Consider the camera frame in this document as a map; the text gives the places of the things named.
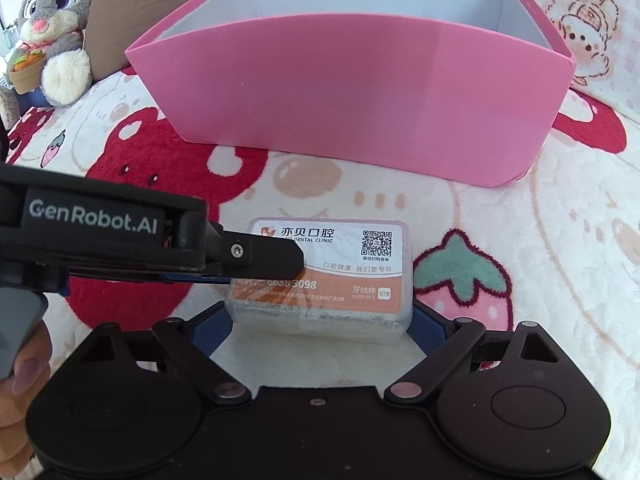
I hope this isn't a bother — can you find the brown embroidered pillow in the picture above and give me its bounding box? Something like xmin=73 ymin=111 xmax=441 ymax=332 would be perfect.
xmin=84 ymin=0 xmax=237 ymax=82

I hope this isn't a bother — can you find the pink cardboard box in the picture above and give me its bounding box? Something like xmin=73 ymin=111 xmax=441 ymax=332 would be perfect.
xmin=124 ymin=0 xmax=576 ymax=189

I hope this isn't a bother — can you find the grey plush bunny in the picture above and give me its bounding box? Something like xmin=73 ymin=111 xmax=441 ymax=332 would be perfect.
xmin=0 ymin=0 xmax=99 ymax=122

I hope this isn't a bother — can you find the person's left hand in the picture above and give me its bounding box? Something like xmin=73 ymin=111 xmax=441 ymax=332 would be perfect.
xmin=0 ymin=321 xmax=54 ymax=462

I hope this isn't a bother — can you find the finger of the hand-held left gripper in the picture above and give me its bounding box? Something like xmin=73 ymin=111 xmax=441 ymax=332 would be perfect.
xmin=159 ymin=274 xmax=236 ymax=286
xmin=204 ymin=229 xmax=306 ymax=286

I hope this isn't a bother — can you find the white orange floss pick box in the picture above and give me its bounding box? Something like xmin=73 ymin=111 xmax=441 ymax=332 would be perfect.
xmin=222 ymin=217 xmax=416 ymax=344

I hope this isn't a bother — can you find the pink checkered pillow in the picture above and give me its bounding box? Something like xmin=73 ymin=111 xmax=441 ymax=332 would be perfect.
xmin=504 ymin=0 xmax=640 ymax=132

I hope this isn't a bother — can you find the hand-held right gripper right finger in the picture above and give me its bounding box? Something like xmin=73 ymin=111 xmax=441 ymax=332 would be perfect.
xmin=384 ymin=302 xmax=564 ymax=408

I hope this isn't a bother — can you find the red bear printed blanket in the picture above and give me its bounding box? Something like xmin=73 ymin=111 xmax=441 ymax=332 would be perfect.
xmin=0 ymin=62 xmax=640 ymax=413

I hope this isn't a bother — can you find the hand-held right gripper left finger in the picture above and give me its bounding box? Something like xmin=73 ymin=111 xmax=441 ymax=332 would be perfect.
xmin=79 ymin=301 xmax=253 ymax=409

